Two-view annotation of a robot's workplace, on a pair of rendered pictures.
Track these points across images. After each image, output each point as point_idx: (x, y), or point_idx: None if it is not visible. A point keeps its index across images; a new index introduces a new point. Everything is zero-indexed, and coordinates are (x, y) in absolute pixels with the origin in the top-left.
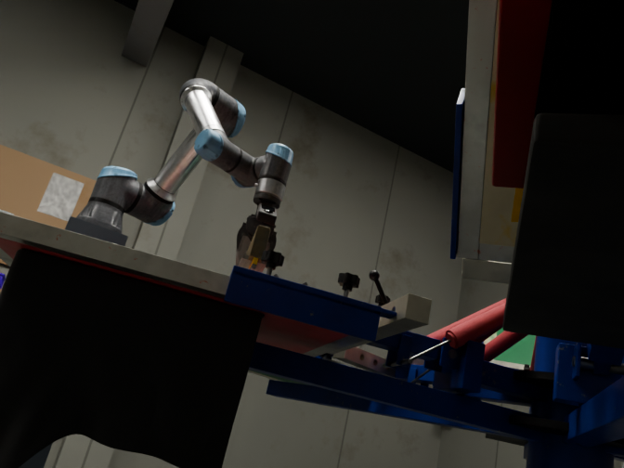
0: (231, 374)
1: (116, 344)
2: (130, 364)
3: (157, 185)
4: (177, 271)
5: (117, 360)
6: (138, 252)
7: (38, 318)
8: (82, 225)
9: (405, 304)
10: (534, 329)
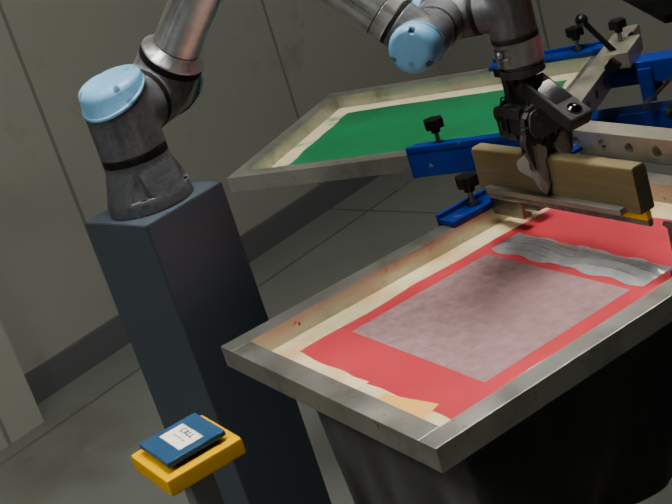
0: None
1: (599, 423)
2: (615, 426)
3: (179, 59)
4: (648, 324)
5: (606, 434)
6: (607, 339)
7: (526, 466)
8: (167, 223)
9: None
10: None
